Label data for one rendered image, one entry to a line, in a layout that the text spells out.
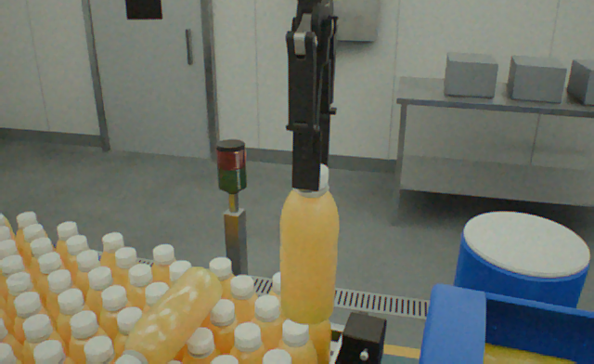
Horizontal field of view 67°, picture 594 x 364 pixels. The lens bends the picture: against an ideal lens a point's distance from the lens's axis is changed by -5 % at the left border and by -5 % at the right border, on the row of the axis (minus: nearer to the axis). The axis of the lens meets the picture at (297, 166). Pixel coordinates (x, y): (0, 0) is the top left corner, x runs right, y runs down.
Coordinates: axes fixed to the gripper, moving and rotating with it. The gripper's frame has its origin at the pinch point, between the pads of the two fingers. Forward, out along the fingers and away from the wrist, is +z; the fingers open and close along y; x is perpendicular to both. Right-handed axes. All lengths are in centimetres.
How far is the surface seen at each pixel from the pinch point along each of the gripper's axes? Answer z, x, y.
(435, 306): 16.7, -15.9, -2.0
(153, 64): 74, 217, 319
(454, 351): 17.6, -18.0, -7.7
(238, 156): 19.1, 23.5, 36.8
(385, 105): 94, 11, 327
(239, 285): 31.4, 14.3, 12.1
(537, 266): 38, -40, 41
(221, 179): 24, 27, 35
